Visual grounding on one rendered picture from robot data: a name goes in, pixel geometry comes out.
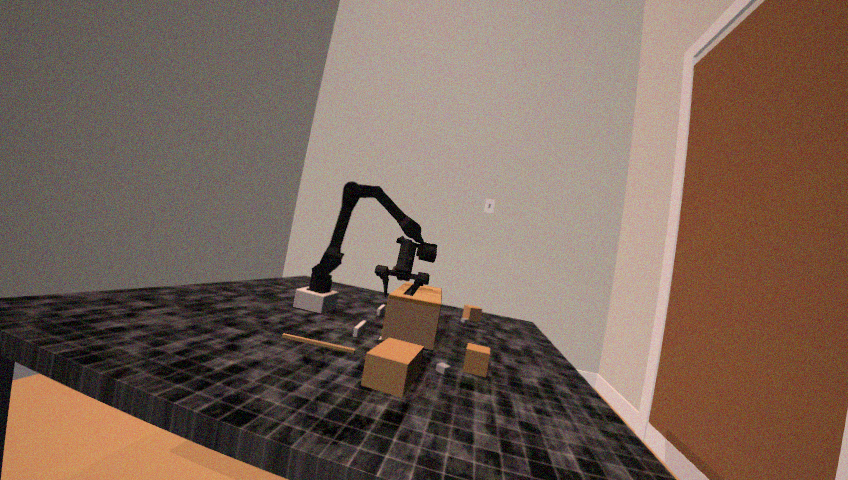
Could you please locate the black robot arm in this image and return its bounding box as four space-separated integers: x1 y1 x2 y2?
306 181 437 293

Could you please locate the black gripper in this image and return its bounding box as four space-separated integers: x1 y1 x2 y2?
374 253 429 297

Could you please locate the long thin wooden stick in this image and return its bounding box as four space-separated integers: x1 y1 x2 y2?
282 333 356 353

